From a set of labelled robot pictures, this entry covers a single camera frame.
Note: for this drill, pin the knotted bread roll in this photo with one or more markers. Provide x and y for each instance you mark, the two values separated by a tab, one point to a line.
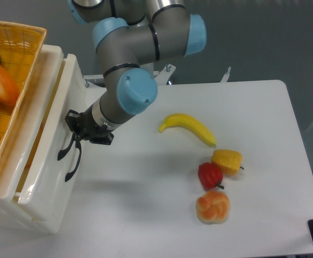
213	207

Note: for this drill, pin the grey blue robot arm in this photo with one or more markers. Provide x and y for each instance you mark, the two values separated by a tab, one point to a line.
126	36

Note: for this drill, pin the white drawer cabinet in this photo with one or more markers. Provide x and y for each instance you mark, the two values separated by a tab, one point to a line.
18	146

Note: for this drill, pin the yellow wicker basket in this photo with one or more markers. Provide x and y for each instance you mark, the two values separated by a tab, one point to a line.
20	46

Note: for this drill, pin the black top drawer handle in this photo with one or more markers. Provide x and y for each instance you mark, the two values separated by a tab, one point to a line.
63	152

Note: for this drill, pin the yellow banana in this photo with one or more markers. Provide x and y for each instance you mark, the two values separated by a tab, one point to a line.
190	123

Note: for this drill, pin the black drawer handle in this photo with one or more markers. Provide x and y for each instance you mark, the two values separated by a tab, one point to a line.
71	173
63	152

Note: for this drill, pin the black lower drawer handle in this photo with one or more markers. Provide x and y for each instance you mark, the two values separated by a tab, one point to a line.
71	173

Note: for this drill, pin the yellow bell pepper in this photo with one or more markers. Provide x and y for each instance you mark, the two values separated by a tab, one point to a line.
228	161

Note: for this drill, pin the red bell pepper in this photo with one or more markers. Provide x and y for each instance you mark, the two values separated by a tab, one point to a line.
210	176

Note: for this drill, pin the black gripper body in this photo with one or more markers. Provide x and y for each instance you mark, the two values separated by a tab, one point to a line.
91	131

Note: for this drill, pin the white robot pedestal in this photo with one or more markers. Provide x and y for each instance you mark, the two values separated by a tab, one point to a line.
163	77

